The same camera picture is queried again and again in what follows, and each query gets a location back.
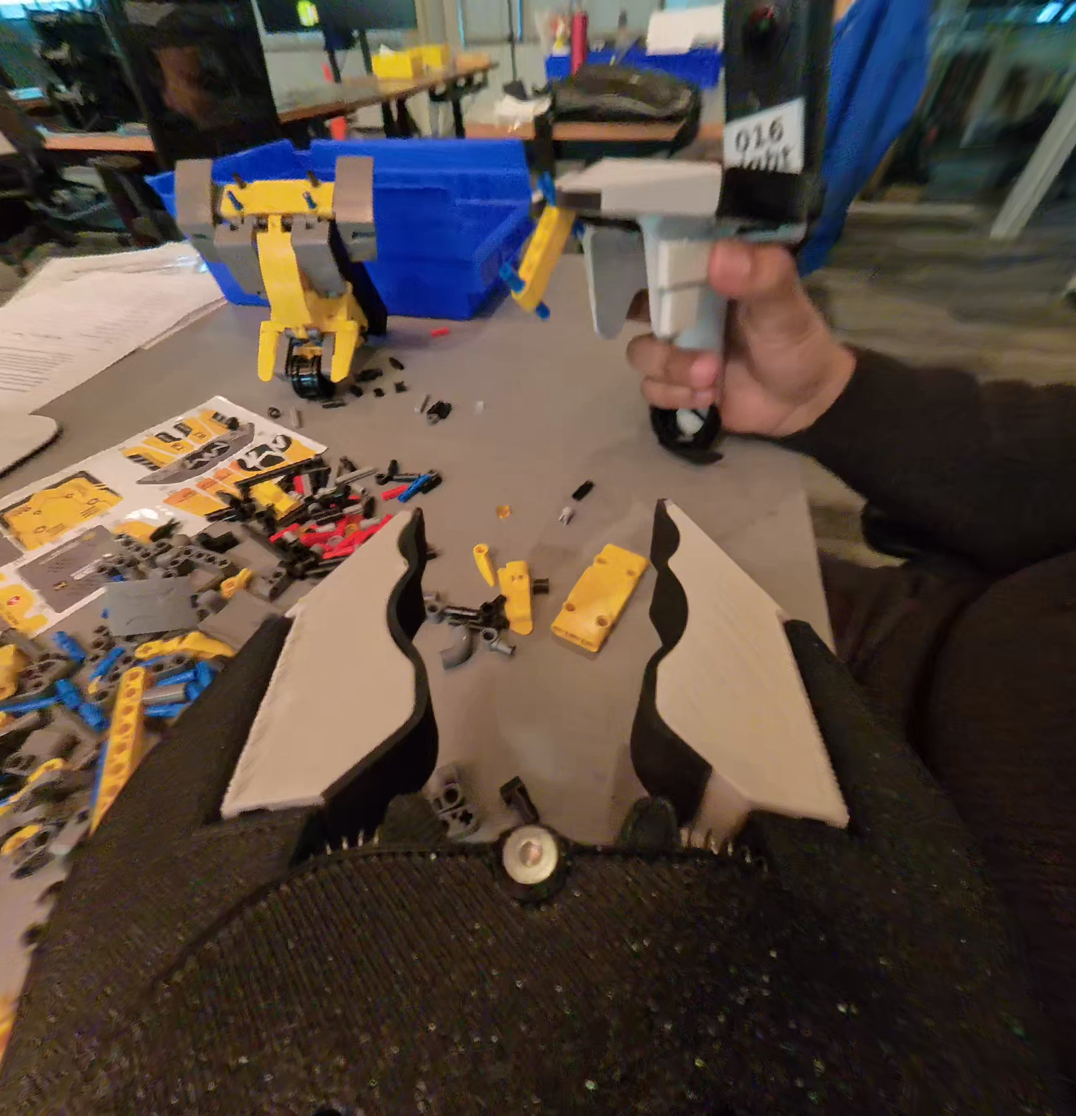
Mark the blue cloth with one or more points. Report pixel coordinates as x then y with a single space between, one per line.
878 113

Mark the scattered small black pins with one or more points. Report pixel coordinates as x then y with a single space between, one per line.
368 377

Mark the small black brick piece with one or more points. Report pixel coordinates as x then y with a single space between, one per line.
519 798

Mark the black monitor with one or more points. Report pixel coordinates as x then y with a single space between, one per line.
198 78

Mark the yellow beam with blue pins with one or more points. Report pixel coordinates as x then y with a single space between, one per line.
542 257

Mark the yellow grey sticker sheet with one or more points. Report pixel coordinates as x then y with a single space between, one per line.
67 514

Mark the person's right forearm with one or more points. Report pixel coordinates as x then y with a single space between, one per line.
939 453

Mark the pile of loose building pieces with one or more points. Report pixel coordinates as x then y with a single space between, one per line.
154 610

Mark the yellow storage bin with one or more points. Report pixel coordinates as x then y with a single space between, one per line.
407 61

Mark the black fabric bag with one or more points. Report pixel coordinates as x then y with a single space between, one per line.
621 96

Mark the yellow angled panel piece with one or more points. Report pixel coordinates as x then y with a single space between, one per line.
516 595

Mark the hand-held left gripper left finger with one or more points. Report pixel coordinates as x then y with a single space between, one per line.
329 689

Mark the yellow tooth-shaped piece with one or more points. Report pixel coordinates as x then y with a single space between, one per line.
484 564

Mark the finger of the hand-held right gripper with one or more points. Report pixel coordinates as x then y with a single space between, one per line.
651 187

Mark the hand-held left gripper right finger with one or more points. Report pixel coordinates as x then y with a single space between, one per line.
747 689

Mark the grey holed connector piece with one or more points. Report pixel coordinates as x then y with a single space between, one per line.
451 798

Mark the white paper sheets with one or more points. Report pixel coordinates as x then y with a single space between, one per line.
67 323

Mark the black cross connector piece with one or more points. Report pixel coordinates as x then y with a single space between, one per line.
473 615

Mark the person's right hand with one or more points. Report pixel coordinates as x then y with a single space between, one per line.
764 357

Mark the wooden workbench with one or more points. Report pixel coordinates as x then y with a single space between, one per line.
372 92

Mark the yellow grey brick model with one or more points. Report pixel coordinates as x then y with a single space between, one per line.
303 261

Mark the grey elbow pipe piece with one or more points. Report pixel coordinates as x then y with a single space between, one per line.
458 650

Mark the blue storage bin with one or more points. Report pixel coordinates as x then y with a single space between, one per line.
433 235
669 65

